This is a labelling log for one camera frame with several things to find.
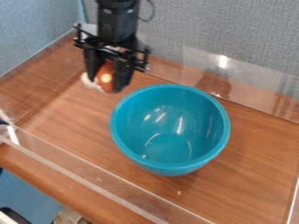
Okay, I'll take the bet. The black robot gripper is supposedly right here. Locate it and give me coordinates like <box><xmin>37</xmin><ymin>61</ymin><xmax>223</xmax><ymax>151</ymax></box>
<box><xmin>75</xmin><ymin>0</ymin><xmax>151</xmax><ymax>93</ymax></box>

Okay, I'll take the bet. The brown and white toy mushroom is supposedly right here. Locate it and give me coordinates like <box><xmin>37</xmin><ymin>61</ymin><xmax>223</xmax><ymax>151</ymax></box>
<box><xmin>80</xmin><ymin>61</ymin><xmax>115</xmax><ymax>94</ymax></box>

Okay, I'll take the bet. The blue plastic bowl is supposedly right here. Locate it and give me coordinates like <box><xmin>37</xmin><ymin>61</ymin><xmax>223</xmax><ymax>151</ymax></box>
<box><xmin>109</xmin><ymin>84</ymin><xmax>231</xmax><ymax>177</ymax></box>

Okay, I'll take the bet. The clear acrylic back barrier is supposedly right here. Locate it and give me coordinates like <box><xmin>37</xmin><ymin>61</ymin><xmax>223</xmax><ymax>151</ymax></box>
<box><xmin>140</xmin><ymin>35</ymin><xmax>299</xmax><ymax>124</ymax></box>

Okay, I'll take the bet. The clear acrylic barrier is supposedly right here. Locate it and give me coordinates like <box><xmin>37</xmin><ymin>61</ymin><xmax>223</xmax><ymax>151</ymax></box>
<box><xmin>140</xmin><ymin>35</ymin><xmax>299</xmax><ymax>124</ymax></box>
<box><xmin>0</xmin><ymin>110</ymin><xmax>215</xmax><ymax>224</ymax></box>

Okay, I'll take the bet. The clear acrylic front barrier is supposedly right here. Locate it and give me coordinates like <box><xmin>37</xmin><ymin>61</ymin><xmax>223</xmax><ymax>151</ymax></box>
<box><xmin>0</xmin><ymin>110</ymin><xmax>215</xmax><ymax>224</ymax></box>

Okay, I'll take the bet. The black cable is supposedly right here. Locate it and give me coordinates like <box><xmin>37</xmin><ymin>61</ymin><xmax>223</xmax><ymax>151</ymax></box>
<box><xmin>136</xmin><ymin>0</ymin><xmax>156</xmax><ymax>23</ymax></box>

